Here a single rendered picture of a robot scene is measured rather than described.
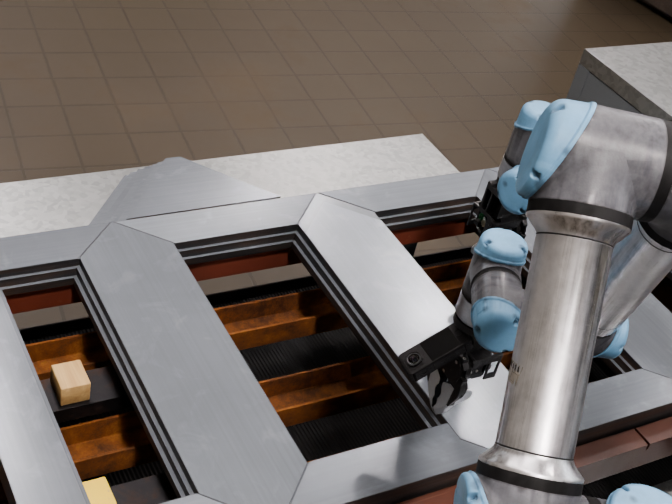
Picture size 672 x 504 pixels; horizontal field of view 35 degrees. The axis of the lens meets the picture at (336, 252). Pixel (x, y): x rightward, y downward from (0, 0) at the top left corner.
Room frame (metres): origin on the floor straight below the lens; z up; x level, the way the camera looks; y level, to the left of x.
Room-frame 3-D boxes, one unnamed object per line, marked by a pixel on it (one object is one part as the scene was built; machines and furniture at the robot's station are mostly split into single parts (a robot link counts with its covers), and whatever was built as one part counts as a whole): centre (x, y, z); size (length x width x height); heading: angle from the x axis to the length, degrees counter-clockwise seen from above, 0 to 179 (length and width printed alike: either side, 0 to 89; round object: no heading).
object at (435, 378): (1.32, -0.23, 0.90); 0.06 x 0.03 x 0.09; 127
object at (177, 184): (1.85, 0.38, 0.77); 0.45 x 0.20 x 0.04; 127
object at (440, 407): (1.29, -0.25, 0.90); 0.06 x 0.03 x 0.09; 127
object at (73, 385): (1.22, 0.38, 0.79); 0.06 x 0.05 x 0.04; 37
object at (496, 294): (1.20, -0.26, 1.17); 0.11 x 0.11 x 0.08; 3
